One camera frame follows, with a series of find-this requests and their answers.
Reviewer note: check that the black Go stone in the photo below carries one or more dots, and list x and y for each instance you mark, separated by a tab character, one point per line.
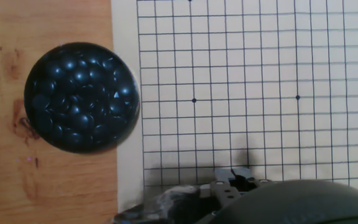
109	63
70	64
96	74
55	72
125	91
80	76

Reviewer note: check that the beige grid Go board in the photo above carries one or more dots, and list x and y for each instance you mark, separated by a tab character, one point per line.
259	77

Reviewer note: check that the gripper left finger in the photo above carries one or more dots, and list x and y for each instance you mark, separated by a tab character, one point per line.
224	175

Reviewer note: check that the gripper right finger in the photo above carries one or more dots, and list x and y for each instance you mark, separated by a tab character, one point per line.
243	173

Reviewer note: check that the black round stone bowl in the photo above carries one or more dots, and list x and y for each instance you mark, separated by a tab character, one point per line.
27	99

